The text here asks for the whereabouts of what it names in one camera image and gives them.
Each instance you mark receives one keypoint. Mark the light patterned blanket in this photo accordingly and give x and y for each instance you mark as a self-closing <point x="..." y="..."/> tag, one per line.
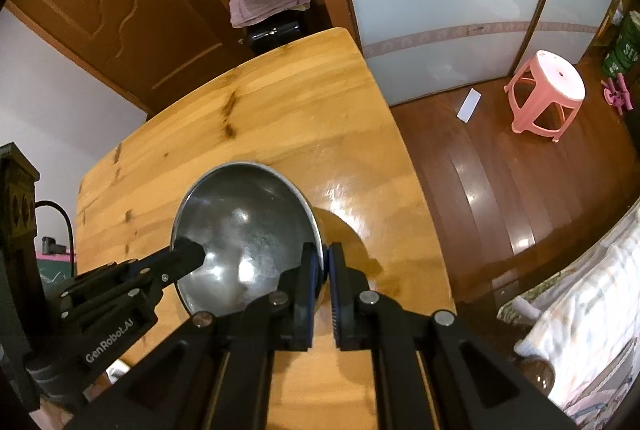
<point x="590" y="300"/>

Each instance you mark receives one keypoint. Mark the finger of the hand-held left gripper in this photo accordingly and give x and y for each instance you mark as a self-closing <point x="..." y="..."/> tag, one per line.
<point x="187" y="254"/>

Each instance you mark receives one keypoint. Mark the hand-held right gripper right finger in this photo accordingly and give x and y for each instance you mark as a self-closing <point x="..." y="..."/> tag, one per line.
<point x="334" y="275"/>

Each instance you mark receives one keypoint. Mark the white sliding-door wardrobe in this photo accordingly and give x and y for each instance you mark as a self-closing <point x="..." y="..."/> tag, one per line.
<point x="450" y="10"/>

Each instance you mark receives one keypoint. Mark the large steel bowl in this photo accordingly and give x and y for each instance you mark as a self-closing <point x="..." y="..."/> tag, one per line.
<point x="240" y="230"/>

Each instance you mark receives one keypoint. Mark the black chalkboard knob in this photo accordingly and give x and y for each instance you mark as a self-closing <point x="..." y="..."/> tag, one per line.
<point x="54" y="246"/>

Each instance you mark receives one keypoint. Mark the black box under shelf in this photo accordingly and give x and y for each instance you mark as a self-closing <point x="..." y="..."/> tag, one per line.
<point x="275" y="35"/>

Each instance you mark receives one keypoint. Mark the brown wooden door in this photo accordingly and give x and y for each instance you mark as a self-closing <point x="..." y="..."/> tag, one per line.
<point x="100" y="35"/>

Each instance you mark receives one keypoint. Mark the white paper slip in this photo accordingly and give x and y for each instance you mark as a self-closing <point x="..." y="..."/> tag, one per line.
<point x="469" y="105"/>

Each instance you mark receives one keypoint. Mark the green printed bag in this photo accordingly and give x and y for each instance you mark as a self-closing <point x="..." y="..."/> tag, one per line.
<point x="627" y="45"/>

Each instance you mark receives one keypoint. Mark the pink plastic toy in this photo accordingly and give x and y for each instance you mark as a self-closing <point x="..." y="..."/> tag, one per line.
<point x="612" y="97"/>

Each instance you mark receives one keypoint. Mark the brown glossy round object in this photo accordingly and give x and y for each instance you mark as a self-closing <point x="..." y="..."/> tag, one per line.
<point x="537" y="372"/>

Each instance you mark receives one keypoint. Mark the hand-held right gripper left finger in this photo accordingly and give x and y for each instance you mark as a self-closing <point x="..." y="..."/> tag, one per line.
<point x="310" y="270"/>

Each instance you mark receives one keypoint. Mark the pink plastic stool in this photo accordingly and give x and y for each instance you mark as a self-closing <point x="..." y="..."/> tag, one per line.
<point x="555" y="75"/>

